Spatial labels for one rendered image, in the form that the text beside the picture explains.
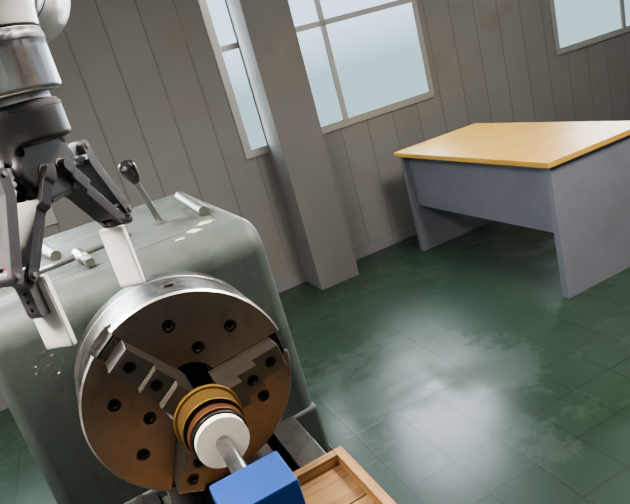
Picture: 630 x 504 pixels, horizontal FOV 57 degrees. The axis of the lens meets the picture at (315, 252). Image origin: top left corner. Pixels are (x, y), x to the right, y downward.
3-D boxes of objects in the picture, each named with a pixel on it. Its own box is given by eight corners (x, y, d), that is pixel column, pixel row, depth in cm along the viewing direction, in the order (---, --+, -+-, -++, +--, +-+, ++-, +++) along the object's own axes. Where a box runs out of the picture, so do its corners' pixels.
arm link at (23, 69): (-95, 55, 48) (-62, 126, 50) (-7, 24, 45) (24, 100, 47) (-17, 50, 56) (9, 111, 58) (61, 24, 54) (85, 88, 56)
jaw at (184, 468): (203, 402, 90) (196, 473, 92) (170, 405, 88) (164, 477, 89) (223, 435, 80) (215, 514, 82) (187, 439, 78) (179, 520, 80)
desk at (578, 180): (491, 218, 443) (474, 123, 420) (662, 252, 319) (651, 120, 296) (415, 251, 420) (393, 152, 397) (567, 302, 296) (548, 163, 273)
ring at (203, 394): (159, 394, 78) (173, 425, 70) (222, 364, 81) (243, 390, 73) (182, 450, 81) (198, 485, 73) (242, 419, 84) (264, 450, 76)
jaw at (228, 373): (200, 361, 88) (267, 323, 92) (213, 387, 90) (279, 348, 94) (220, 389, 79) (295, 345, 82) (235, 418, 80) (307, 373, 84)
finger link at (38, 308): (28, 259, 50) (4, 273, 47) (51, 311, 51) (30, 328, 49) (14, 262, 50) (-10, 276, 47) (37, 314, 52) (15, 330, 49)
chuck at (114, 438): (99, 489, 91) (53, 302, 84) (283, 425, 104) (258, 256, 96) (105, 524, 84) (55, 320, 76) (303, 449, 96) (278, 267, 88)
